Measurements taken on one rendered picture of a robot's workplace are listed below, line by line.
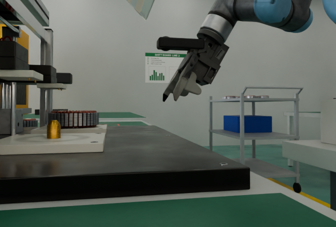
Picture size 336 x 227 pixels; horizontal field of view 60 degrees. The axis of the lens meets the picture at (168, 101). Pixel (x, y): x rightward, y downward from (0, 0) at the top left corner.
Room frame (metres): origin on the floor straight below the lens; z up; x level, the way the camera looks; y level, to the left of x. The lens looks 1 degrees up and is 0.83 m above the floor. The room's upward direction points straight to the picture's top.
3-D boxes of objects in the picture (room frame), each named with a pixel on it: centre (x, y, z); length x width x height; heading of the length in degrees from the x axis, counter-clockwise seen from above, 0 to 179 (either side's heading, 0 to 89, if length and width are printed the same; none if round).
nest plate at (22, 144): (0.44, 0.17, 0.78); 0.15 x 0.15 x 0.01; 11
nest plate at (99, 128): (0.68, 0.22, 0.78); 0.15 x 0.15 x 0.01; 11
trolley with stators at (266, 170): (3.14, -0.88, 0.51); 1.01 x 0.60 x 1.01; 11
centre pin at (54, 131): (0.44, 0.17, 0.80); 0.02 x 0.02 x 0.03
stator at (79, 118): (0.68, 0.22, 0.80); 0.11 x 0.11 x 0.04
